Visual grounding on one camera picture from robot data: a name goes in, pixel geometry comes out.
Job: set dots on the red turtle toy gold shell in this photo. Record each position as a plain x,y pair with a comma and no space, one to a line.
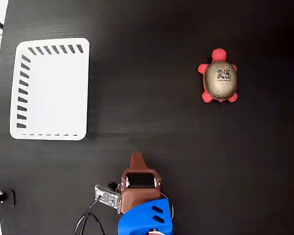
220,80

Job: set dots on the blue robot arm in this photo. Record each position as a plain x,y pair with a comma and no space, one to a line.
139,220

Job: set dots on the white plastic basket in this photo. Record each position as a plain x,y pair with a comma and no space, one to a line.
61,98

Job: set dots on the black table clamp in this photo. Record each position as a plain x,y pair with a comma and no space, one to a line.
8,197

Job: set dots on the bare camera circuit board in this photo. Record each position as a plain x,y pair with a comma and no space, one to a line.
107,197

